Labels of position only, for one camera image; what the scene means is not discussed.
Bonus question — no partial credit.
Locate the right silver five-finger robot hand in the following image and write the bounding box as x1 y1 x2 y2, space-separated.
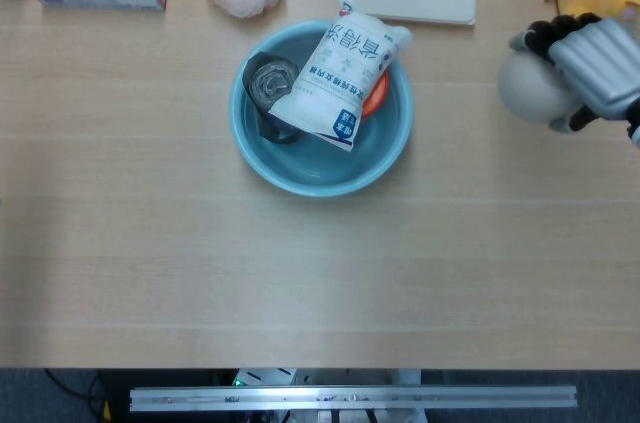
508 13 640 134

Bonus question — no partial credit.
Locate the beige ceramic bowl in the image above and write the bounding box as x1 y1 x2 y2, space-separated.
497 47 582 126

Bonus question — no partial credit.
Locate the white snack packet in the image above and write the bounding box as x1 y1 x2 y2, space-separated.
267 0 414 155

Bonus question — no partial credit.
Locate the grey garbage bag roll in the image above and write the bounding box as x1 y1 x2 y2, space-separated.
243 49 304 146

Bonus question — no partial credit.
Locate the beige oblong cutlery case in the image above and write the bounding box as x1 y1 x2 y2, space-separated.
345 0 478 28

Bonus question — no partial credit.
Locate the orange instant noodle cup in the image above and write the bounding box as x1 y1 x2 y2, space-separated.
360 69 393 121

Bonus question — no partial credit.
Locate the light blue plastic basin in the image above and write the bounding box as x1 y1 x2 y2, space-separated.
228 18 416 200

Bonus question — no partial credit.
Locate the aluminium profile rail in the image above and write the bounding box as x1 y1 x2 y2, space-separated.
128 384 579 414

